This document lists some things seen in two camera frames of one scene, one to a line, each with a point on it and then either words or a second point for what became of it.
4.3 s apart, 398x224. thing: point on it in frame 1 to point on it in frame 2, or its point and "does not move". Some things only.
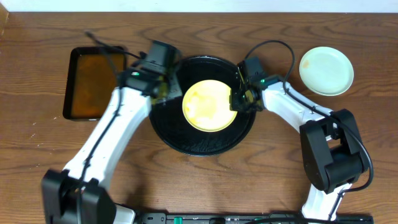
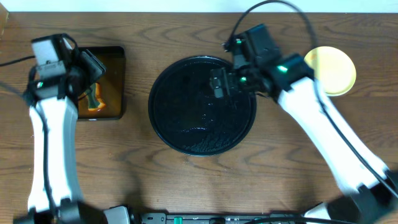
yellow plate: x=206 y=106 to x=333 y=68
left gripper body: x=171 y=90 to x=89 y=73
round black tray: x=168 y=119 does not move
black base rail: x=244 y=218 does not move
